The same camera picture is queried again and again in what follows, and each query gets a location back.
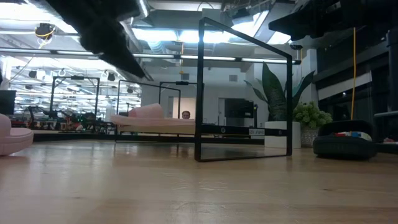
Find small green succulent plant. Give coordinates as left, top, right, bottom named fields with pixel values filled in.
left=294, top=101, right=333, bottom=148

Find pink rubber slide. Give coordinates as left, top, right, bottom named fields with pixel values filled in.
left=0, top=113, right=34, bottom=156
left=110, top=103, right=196, bottom=134

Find black wall screen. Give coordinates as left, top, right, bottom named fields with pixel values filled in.
left=224, top=98, right=254, bottom=119

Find black rubber slide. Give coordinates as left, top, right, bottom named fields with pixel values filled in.
left=313, top=119, right=379, bottom=161

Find snake plant in white pot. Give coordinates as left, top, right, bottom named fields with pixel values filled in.
left=244, top=62, right=315, bottom=149

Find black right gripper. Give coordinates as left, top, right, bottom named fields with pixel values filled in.
left=269, top=0, right=398, bottom=41

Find wooden shelf with black frame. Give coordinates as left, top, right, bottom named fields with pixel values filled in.
left=114, top=17, right=294, bottom=162

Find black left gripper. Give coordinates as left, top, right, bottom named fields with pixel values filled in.
left=46, top=0, right=147, bottom=78

